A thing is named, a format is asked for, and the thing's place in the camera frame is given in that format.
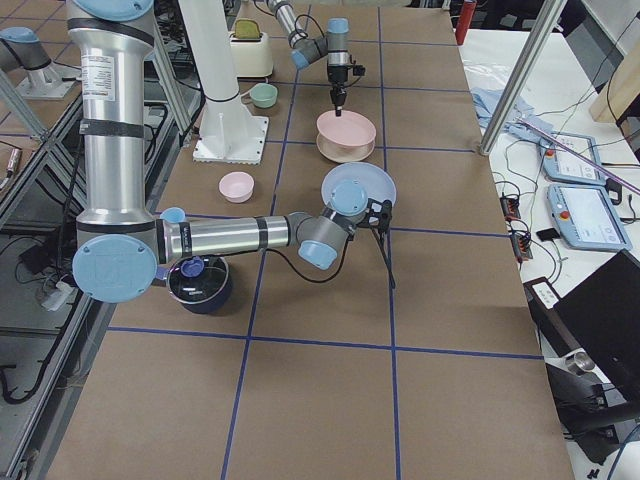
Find grabber stick tool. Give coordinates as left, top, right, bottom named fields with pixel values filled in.
left=517, top=119, right=640, bottom=195

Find green bowl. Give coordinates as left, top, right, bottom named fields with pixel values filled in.
left=243, top=83, right=279, bottom=109

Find cream toaster with bread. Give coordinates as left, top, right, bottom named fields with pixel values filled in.
left=229, top=18, right=274, bottom=78

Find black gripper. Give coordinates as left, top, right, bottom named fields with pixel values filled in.
left=327, top=64, right=351, bottom=117

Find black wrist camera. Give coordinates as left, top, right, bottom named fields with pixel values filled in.
left=360, top=199, right=393, bottom=234

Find cream plate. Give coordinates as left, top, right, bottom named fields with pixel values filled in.
left=316, top=134, right=375, bottom=163

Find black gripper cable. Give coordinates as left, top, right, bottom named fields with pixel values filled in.
left=269, top=224, right=399, bottom=290

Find teach pendant tablet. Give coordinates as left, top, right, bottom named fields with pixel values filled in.
left=547, top=183, right=632, bottom=252
left=538, top=132, right=606, bottom=186

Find pink bowl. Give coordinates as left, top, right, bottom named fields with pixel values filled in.
left=218, top=171, right=255, bottom=203

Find blue plate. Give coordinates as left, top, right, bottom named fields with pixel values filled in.
left=321, top=162, right=397, bottom=216

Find light blue cup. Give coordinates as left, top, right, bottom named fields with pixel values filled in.
left=160, top=207, right=186, bottom=223

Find aluminium frame post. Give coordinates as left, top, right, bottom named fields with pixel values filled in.
left=478, top=0, right=567, bottom=156

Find blue cloth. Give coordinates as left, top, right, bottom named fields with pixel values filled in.
left=471, top=86, right=555, bottom=146

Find pink plate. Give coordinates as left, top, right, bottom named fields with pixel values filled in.
left=316, top=110, right=377, bottom=147

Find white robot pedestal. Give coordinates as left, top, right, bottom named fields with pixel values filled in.
left=179, top=0, right=269, bottom=165

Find lower teach pendant tablet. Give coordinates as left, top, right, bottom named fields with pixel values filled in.
left=547, top=183, right=632, bottom=252

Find red cylinder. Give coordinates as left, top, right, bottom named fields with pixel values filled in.
left=455, top=0, right=477, bottom=46

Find dark blue pot with lid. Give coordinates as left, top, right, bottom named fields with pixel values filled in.
left=166, top=255, right=233, bottom=314

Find upper teach pendant tablet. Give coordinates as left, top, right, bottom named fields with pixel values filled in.
left=538, top=132, right=606, bottom=186

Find black laptop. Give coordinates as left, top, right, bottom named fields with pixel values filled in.
left=524, top=250, right=639, bottom=400

